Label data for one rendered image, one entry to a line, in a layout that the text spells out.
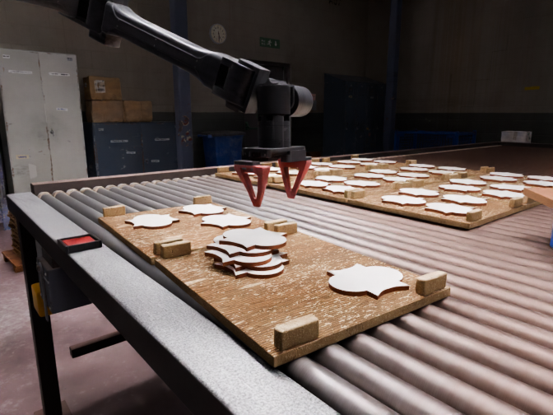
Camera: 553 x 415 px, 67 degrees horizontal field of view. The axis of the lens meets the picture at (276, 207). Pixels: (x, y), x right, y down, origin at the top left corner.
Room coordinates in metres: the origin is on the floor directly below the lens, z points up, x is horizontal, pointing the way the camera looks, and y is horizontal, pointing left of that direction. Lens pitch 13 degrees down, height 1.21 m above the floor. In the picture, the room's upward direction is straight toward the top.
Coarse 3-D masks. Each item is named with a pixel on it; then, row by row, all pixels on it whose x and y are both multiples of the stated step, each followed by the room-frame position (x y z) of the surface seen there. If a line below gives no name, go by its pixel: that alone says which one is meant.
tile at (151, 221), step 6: (138, 216) 1.08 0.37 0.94; (144, 216) 1.08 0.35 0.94; (150, 216) 1.08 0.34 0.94; (156, 216) 1.08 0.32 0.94; (162, 216) 1.08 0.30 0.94; (168, 216) 1.08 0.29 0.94; (126, 222) 1.03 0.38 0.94; (132, 222) 1.01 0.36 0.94; (138, 222) 1.01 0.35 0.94; (144, 222) 1.01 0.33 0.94; (150, 222) 1.01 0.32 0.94; (156, 222) 1.01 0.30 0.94; (162, 222) 1.01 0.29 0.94; (168, 222) 1.01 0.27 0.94; (174, 222) 1.04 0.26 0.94; (138, 228) 0.98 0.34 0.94; (144, 228) 0.98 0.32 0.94; (150, 228) 0.98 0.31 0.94; (156, 228) 0.98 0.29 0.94; (162, 228) 0.98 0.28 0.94
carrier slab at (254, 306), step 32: (192, 256) 0.78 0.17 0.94; (288, 256) 0.78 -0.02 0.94; (320, 256) 0.78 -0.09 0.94; (352, 256) 0.78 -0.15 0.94; (192, 288) 0.62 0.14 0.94; (224, 288) 0.62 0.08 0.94; (256, 288) 0.62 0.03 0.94; (288, 288) 0.62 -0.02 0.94; (320, 288) 0.62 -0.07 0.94; (448, 288) 0.63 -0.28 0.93; (224, 320) 0.53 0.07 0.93; (256, 320) 0.52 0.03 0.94; (288, 320) 0.52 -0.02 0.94; (320, 320) 0.52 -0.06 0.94; (352, 320) 0.52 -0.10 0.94; (384, 320) 0.54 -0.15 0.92; (256, 352) 0.46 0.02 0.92; (288, 352) 0.44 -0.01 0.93
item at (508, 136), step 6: (504, 132) 6.53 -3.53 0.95; (510, 132) 6.48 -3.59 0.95; (516, 132) 6.42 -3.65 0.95; (522, 132) 6.37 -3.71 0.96; (528, 132) 6.40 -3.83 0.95; (504, 138) 6.52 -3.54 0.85; (510, 138) 6.46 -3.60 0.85; (516, 138) 6.41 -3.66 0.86; (522, 138) 6.36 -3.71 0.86; (528, 138) 6.40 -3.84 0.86
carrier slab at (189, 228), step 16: (176, 208) 1.21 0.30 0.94; (112, 224) 1.02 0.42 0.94; (128, 224) 1.02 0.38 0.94; (176, 224) 1.02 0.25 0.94; (192, 224) 1.02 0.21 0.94; (256, 224) 1.02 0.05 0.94; (128, 240) 0.88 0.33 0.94; (144, 240) 0.88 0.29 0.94; (192, 240) 0.88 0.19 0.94; (208, 240) 0.88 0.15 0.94; (144, 256) 0.80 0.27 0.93
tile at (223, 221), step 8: (208, 216) 1.08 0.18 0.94; (216, 216) 1.08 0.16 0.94; (224, 216) 1.08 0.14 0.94; (232, 216) 1.08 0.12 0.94; (208, 224) 1.00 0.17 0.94; (216, 224) 0.99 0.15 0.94; (224, 224) 0.99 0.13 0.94; (232, 224) 0.99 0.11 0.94; (240, 224) 0.99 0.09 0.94; (248, 224) 1.00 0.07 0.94
